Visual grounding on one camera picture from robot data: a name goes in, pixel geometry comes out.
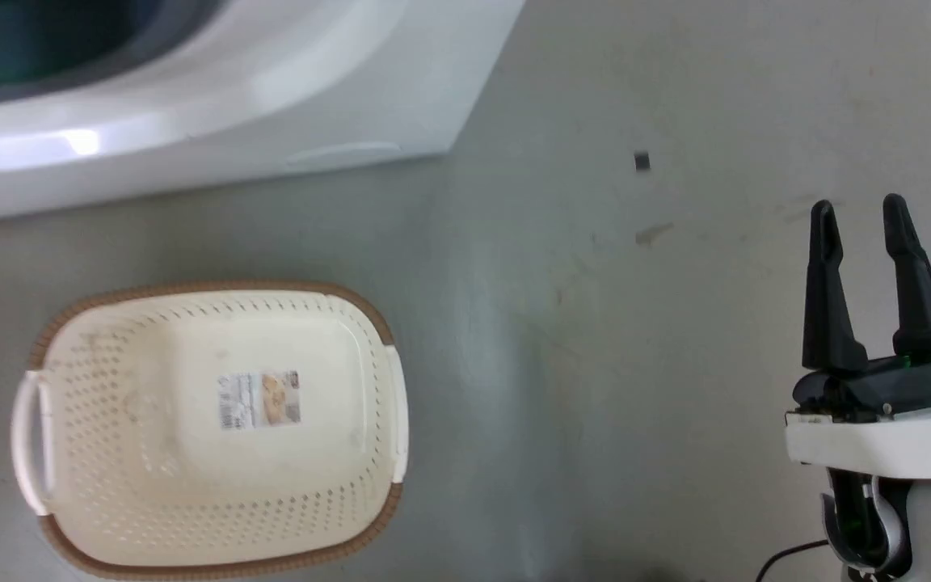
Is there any grey washer door seal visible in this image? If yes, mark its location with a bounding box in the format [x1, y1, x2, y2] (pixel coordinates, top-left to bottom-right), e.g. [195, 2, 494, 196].
[0, 0, 230, 111]

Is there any white washing machine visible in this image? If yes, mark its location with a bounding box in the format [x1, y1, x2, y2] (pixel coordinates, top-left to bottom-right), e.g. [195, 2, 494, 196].
[0, 0, 527, 225]

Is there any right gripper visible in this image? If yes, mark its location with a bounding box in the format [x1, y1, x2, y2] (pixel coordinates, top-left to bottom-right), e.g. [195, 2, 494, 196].
[784, 193, 931, 481]

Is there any white basket handle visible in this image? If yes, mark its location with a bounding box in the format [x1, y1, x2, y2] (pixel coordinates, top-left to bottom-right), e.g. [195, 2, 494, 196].
[11, 370, 55, 516]

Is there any cream perforated laundry basket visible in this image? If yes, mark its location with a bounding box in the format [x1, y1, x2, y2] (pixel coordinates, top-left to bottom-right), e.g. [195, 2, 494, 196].
[11, 280, 411, 581]

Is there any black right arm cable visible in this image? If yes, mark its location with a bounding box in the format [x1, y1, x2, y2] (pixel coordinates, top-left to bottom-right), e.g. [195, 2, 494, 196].
[755, 539, 832, 582]

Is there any printed basket label sticker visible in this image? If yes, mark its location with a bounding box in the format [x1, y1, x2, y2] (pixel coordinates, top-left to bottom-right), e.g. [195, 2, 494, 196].
[217, 370, 302, 430]

